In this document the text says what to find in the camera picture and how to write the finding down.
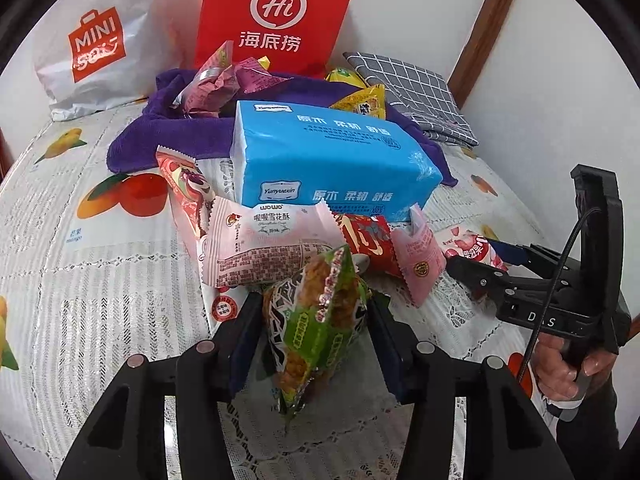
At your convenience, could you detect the pink triangular snack pack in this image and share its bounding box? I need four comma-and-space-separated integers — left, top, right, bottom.
171, 40, 240, 117

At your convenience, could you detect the right hand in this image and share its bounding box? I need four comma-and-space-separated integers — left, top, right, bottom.
532, 334, 617, 401

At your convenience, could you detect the white Miniso plastic bag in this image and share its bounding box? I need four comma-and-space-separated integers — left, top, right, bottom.
32, 0, 182, 122

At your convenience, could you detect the magenta crumpled snack wrapper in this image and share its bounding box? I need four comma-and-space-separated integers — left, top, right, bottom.
234, 58, 288, 94

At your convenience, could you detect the pink nougat crisp packet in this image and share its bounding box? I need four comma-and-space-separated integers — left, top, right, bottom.
198, 197, 345, 288

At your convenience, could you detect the brown wooden door frame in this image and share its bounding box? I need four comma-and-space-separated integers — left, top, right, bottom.
448, 0, 513, 107

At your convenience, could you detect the black cable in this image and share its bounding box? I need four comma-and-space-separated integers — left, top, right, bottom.
514, 206, 604, 386

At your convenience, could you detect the fruit print lace tablecloth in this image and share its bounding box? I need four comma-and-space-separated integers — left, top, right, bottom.
0, 96, 572, 480

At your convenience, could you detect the red white strawberry packet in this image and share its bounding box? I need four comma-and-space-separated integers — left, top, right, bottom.
435, 223, 508, 271

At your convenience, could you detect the yellow green snack bag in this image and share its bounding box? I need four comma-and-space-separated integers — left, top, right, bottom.
326, 67, 370, 89

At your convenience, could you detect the grey checked folded cloth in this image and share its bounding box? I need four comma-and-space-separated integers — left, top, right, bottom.
343, 51, 478, 148

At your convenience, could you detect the blue tissue pack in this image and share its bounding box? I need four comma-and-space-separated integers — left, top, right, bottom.
230, 101, 442, 222

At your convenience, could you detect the pink peach cake packet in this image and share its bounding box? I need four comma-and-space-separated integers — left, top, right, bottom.
390, 204, 446, 308

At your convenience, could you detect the green rice cracker bag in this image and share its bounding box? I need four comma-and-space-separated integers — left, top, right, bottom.
262, 245, 370, 418

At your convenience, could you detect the yellow triangular snack pack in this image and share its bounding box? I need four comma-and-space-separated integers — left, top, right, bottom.
331, 84, 386, 120

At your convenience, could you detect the red pink long snack packet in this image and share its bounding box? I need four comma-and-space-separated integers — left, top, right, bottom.
155, 145, 216, 261

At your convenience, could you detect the red paper Haidilao bag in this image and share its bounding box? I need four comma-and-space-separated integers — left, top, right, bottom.
194, 0, 349, 77

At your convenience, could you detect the purple fleece blanket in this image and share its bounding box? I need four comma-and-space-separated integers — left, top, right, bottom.
105, 67, 459, 189

